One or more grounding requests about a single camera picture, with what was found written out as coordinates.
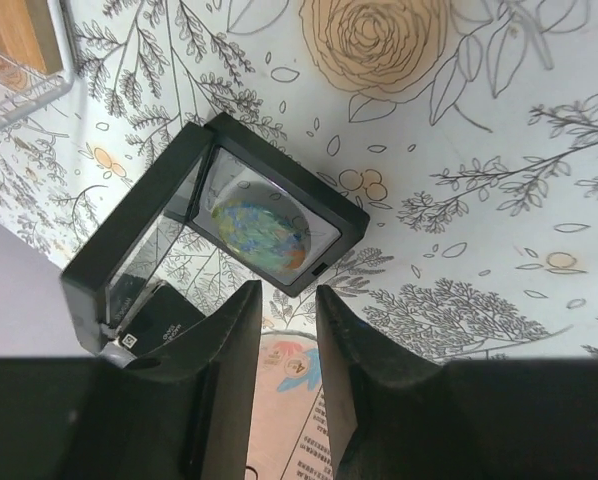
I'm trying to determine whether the floral patterned table mat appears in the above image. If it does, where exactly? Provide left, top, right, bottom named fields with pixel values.
left=0, top=1, right=598, bottom=362

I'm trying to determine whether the black flat product box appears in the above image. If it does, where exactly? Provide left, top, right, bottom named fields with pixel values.
left=117, top=282, right=205, bottom=357

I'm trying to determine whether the pink toilet paper roll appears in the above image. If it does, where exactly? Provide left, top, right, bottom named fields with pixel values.
left=245, top=332, right=333, bottom=480

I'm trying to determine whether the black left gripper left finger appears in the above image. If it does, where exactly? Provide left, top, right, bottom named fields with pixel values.
left=0, top=281, right=262, bottom=479

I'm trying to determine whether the black display case far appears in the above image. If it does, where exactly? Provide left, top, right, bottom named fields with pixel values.
left=60, top=113, right=378, bottom=354

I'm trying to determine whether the white wire wooden shelf rack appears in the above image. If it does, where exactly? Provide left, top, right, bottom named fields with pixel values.
left=0, top=1, right=76, bottom=131

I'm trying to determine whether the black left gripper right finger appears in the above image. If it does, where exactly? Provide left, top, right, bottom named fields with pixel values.
left=316, top=285, right=598, bottom=479

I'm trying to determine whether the round blue yellow brooch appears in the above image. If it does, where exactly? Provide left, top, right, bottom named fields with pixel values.
left=211, top=199, right=307, bottom=273

